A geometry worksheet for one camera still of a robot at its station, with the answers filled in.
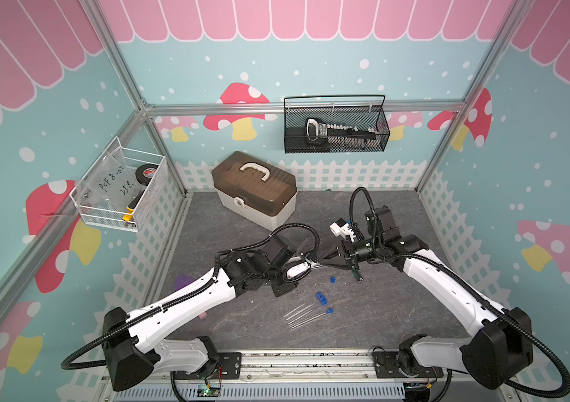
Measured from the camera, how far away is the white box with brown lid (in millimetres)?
950

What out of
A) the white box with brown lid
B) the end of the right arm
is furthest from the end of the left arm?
the white box with brown lid

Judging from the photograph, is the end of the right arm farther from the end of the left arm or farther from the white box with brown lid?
the white box with brown lid
